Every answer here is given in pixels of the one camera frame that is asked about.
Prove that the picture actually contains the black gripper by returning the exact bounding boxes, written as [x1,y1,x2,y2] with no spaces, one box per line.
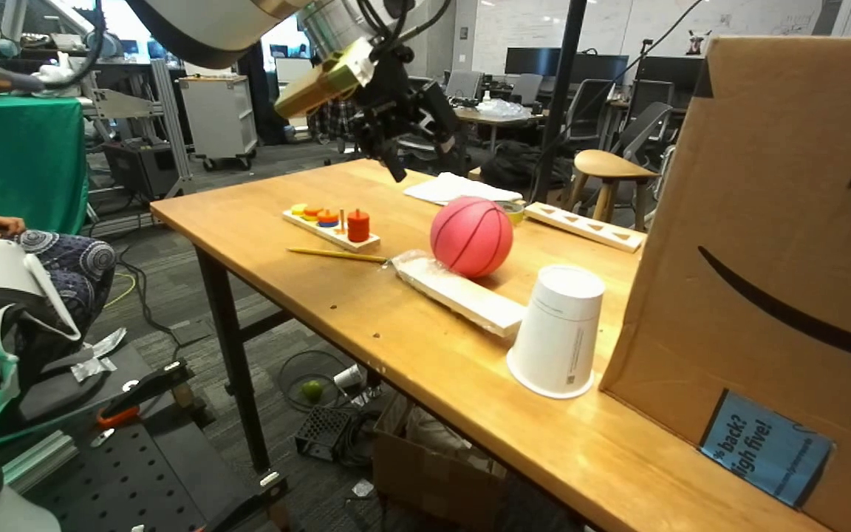
[350,57,466,187]

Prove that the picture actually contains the pink basketball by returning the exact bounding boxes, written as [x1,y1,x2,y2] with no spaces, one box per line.
[428,191,517,280]

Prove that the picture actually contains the white flat box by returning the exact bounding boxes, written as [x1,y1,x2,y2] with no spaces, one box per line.
[391,249,528,348]

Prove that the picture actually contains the open cardboard box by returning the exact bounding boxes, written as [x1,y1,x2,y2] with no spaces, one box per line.
[369,425,511,532]

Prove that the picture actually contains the large cardboard shipping box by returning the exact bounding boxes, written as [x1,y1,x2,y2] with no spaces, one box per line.
[596,35,851,532]

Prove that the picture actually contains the white folded paper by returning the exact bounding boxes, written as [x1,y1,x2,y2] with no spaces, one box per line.
[401,168,527,214]

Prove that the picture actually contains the wooden office desk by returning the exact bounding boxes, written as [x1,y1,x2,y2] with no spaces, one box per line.
[449,95,546,152]

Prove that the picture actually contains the red cylinder peg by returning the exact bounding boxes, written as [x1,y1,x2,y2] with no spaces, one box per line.
[347,206,373,246]

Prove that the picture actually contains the black computer monitor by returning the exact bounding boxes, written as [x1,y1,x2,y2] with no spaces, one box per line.
[502,44,570,79]
[630,53,709,113]

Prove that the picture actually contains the black vertical pole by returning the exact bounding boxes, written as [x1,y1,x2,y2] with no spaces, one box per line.
[528,0,590,202]

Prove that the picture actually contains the yellow pencil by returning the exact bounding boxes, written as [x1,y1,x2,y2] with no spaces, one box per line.
[288,246,391,267]

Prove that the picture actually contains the grey office chair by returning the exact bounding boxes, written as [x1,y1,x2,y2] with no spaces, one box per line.
[620,97,678,165]
[568,76,626,152]

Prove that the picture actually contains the long wooden block with holes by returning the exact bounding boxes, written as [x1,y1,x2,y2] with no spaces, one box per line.
[522,197,647,255]

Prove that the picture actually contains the round wooden stool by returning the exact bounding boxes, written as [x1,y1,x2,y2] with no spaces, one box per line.
[570,146,655,224]

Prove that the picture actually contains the white wheeled cabinet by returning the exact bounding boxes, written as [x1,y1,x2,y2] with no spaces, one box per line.
[174,70,259,171]

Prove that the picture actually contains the white paper cup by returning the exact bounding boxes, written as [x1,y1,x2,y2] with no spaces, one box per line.
[505,259,608,403]

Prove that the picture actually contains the small black tripod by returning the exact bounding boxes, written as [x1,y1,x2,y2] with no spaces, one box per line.
[679,26,709,60]

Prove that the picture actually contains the black table leg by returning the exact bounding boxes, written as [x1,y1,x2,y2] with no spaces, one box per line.
[193,249,289,497]

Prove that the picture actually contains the leg in patterned trousers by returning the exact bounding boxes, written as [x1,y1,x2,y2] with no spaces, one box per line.
[14,228,119,342]

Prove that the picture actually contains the green cloth cover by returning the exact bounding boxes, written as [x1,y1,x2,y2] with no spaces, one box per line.
[0,95,91,237]

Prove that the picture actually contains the black perforated board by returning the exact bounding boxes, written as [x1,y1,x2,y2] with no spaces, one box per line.
[10,418,288,532]

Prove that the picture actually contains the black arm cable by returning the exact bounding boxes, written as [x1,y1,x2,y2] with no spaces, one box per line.
[350,0,452,48]

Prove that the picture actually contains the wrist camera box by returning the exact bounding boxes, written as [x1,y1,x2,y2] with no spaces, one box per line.
[271,35,382,123]

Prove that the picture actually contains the round wire bin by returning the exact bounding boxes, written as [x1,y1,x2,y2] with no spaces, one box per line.
[276,348,353,413]

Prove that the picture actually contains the orange-handled black clamp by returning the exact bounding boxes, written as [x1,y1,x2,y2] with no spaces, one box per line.
[94,358,194,432]

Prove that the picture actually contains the pale thin rail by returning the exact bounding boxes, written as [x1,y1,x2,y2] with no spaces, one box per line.
[0,429,84,490]

